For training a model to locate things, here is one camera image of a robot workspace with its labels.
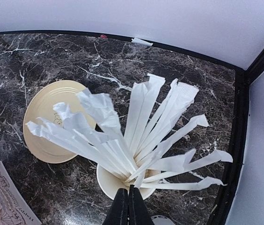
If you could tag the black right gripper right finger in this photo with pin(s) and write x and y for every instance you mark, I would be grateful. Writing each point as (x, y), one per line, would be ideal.
(138, 213)

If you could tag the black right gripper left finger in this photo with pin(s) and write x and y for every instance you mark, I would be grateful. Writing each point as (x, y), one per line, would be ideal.
(118, 212)

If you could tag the white paper scrap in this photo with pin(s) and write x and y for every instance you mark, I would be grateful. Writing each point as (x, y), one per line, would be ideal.
(141, 42)

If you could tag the stack of white paper cups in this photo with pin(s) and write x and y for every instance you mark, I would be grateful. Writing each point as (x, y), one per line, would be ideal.
(161, 220)

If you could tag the cream bear paper bag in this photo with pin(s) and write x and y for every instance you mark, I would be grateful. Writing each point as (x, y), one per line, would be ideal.
(13, 208)

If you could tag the white wrapped straws bundle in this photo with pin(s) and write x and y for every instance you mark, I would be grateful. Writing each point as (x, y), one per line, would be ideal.
(147, 137)

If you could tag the paper cup holding straws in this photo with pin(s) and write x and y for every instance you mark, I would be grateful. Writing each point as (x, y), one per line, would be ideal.
(109, 183)

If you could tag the beige round plate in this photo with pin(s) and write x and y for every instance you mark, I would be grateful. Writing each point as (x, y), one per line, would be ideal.
(40, 111)

